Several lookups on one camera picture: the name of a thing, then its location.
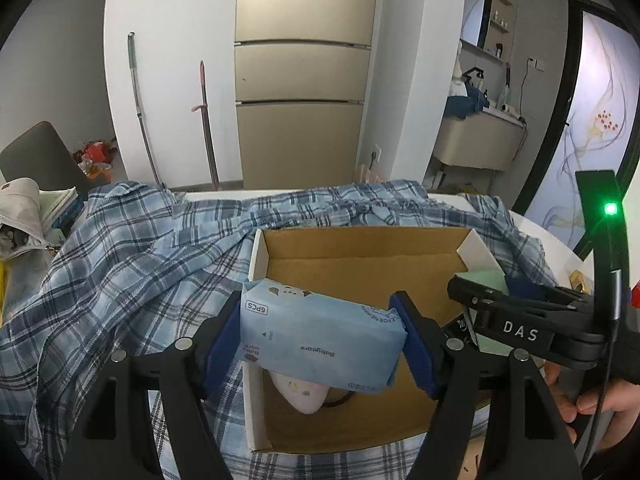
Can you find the open white cardboard box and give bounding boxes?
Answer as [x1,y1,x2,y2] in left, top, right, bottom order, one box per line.
[239,226,500,454]

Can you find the white pink plush hair tie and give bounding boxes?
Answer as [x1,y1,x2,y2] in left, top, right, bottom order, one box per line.
[269,369,359,416]

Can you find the beige vanity cabinet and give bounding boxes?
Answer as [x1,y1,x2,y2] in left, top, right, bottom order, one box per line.
[433,108,525,172]

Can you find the grey mop handle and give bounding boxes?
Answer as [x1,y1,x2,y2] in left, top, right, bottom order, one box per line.
[127,32,165,188]

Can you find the beige refrigerator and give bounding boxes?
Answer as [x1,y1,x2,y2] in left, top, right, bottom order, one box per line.
[234,0,376,190]

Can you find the small gold box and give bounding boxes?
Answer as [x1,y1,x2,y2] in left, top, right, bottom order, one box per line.
[568,269,593,295]

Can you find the grey chair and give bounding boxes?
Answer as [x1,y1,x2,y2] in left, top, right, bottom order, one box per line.
[0,122,91,194]

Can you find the light blue wipes pack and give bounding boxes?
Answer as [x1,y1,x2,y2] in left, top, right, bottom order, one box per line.
[238,278,407,393]

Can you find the black Face tissue pack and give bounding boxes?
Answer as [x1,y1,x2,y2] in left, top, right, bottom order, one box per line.
[444,312,477,349]

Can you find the red iced tea bottle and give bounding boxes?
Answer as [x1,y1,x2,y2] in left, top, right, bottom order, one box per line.
[629,281,640,309]

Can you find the bathroom mirror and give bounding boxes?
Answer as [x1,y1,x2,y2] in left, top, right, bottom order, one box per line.
[460,0,492,48]

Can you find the blue plaid cloth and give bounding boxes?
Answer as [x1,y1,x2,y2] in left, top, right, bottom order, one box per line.
[1,180,554,479]

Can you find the white plastic bag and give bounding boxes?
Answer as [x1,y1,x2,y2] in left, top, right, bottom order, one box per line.
[1,178,52,310]

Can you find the person's right hand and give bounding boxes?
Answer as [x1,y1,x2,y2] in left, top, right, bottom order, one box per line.
[541,358,640,453]

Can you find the dark broom handle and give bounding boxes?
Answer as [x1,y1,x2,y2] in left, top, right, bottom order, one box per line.
[191,61,220,191]

